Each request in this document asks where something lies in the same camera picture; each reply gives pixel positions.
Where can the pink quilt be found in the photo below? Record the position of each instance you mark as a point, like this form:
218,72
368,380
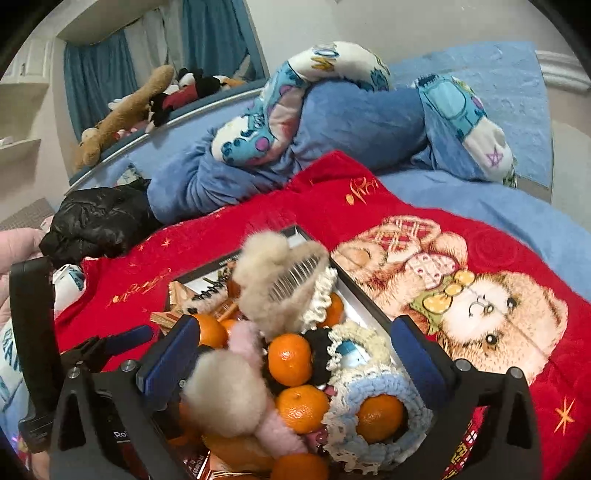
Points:
16,245

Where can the blue fleece blanket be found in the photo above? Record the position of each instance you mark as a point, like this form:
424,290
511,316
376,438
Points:
335,96

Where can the black puffer jacket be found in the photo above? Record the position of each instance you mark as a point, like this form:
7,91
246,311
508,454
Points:
99,222

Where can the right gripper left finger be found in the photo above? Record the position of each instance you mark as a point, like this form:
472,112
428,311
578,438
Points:
167,363

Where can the blue white crochet scrunchie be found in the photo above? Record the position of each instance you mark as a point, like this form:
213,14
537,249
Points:
352,387

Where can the long brown plush toy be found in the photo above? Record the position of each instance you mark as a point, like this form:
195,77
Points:
126,114

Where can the pink white fluffy hair claw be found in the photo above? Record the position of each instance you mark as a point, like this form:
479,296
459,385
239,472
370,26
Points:
226,394

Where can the mandarin in box front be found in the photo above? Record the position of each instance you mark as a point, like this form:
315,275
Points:
302,408

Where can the mickey mouse plush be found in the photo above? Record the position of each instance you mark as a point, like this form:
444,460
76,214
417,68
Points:
192,86

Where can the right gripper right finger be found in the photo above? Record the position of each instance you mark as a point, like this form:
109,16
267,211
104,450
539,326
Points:
428,366

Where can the red bear print blanket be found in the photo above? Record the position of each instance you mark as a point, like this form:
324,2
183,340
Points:
483,295

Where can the lone mandarin on blanket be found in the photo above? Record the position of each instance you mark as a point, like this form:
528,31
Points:
380,417

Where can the beige fluffy hair claw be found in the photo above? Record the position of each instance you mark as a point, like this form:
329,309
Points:
277,281

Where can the black shallow box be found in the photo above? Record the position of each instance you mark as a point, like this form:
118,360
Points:
356,332

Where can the large front mandarin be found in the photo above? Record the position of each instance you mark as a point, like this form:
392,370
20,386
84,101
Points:
289,359

